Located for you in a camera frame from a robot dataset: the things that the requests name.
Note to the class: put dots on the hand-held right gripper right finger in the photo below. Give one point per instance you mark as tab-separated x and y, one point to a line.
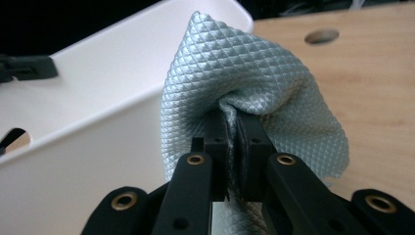
253	153

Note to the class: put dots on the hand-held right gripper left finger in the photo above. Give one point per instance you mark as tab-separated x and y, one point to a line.
218	147

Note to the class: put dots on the light blue cleaning cloth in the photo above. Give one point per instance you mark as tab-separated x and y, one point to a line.
241	68

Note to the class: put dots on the white plastic bin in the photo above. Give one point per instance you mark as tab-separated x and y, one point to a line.
98	137

